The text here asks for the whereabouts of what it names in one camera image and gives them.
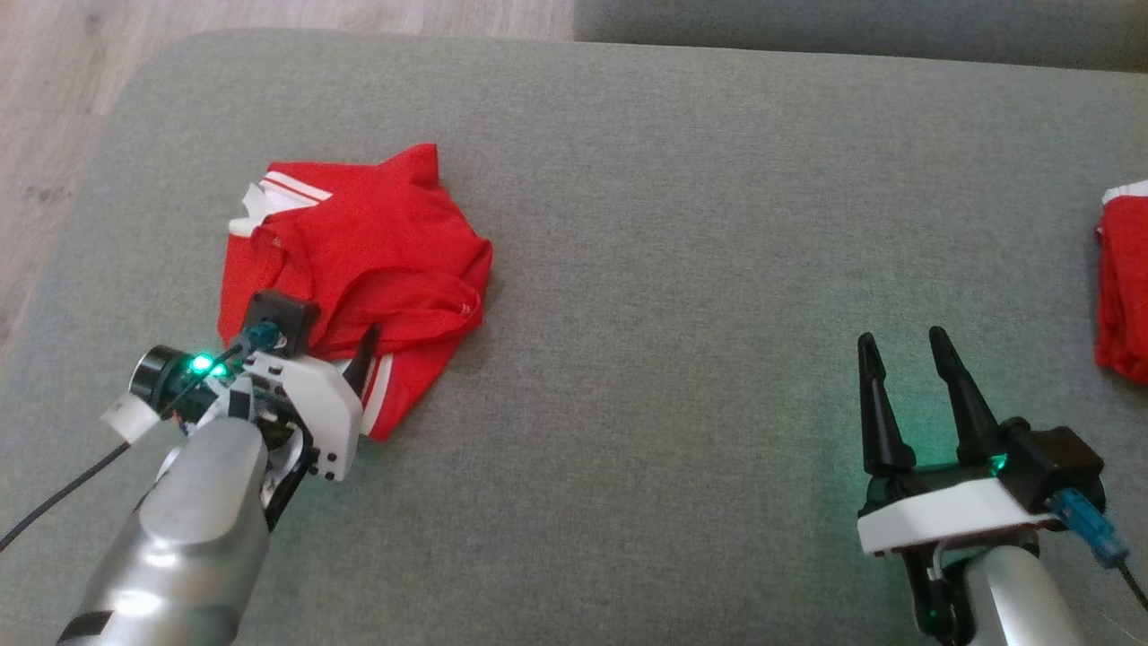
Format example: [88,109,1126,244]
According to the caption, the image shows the large grey sofa seat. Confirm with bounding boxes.
[0,27,1148,646]

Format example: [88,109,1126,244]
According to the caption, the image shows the white tape tag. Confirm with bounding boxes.
[99,393,162,445]

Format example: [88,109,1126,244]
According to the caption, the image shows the red shorts white trim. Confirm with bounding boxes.
[1092,179,1148,387]

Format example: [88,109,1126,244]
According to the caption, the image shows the grey sofa cushion block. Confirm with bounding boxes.
[572,0,1148,73]

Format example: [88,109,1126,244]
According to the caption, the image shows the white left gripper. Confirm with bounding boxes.
[128,324,380,484]

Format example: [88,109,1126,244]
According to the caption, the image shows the red jersey white sleeves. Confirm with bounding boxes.
[217,142,494,442]

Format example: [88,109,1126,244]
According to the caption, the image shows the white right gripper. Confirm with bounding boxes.
[857,327,1061,645]

